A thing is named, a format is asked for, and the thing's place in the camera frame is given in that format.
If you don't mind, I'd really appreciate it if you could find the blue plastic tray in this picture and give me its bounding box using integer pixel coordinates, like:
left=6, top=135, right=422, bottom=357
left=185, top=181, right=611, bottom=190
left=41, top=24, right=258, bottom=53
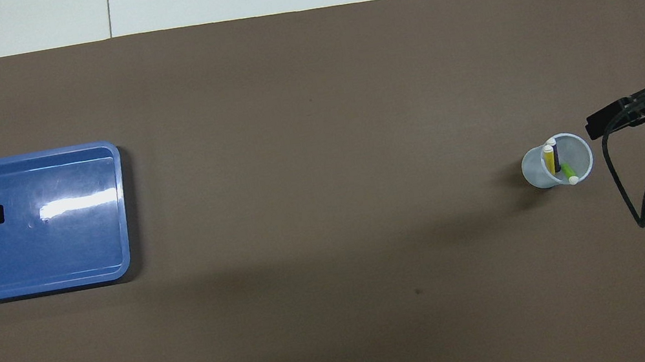
left=0, top=138, right=142, bottom=301

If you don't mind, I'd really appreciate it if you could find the purple pen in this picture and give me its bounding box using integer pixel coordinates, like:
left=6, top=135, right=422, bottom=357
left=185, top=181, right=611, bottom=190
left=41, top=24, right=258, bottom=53
left=546, top=136, right=563, bottom=173

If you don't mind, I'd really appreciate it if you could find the pale blue plastic cup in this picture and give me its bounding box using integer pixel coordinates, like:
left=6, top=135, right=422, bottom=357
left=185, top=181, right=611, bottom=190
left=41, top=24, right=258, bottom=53
left=517, top=129, right=598, bottom=193

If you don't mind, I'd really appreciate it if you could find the yellow pen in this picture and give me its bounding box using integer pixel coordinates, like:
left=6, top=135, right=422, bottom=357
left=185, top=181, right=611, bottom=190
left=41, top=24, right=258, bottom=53
left=542, top=144, right=558, bottom=176

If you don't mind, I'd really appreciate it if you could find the green pen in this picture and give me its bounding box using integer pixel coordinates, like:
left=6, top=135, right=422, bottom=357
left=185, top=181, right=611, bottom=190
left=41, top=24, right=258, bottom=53
left=559, top=160, right=581, bottom=189

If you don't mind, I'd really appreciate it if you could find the brown table mat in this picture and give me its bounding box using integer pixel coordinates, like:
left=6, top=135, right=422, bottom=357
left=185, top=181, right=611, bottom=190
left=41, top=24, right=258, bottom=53
left=0, top=0, right=645, bottom=362

